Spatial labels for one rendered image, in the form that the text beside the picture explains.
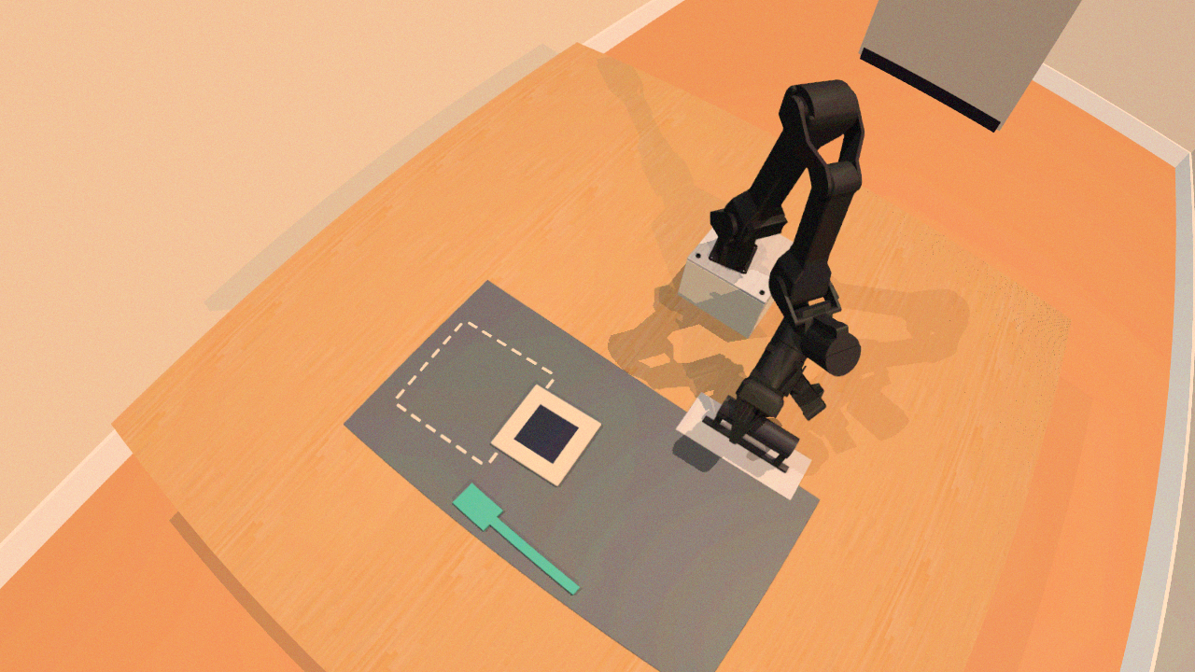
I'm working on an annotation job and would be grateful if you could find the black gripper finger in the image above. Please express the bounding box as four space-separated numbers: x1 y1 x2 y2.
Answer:
729 395 771 445

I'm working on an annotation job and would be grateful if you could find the green trowel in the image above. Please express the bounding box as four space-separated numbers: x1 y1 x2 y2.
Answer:
453 483 580 595

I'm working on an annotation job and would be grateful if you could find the cream square tile with dark square centre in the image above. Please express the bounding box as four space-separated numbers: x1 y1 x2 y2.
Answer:
491 385 601 485

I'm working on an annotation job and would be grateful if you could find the dark grey flat mat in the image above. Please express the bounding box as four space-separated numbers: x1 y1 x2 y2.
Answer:
344 281 820 672

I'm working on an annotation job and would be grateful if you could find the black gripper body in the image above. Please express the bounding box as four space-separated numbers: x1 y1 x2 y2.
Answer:
736 336 807 419

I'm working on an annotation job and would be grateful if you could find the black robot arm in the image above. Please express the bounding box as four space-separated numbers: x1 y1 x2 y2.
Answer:
709 79 865 421

